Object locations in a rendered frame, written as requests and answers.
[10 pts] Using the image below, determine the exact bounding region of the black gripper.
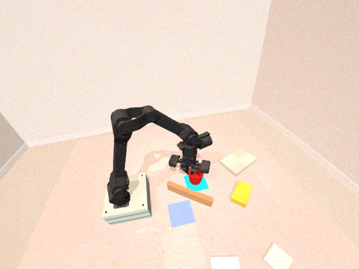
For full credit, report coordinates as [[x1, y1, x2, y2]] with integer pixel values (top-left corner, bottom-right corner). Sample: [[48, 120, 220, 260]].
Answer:
[[168, 153, 210, 175]]

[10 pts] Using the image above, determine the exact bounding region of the red cup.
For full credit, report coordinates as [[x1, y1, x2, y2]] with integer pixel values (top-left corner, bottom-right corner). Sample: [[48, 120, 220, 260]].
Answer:
[[189, 167, 204, 185]]

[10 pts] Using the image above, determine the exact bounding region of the yellow rectangular block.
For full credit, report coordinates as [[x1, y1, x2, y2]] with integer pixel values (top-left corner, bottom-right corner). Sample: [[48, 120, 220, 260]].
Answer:
[[230, 180, 253, 208]]

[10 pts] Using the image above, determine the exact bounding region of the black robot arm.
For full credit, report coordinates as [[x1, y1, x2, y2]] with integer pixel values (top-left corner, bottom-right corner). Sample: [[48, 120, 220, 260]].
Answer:
[[107, 106, 213, 209]]

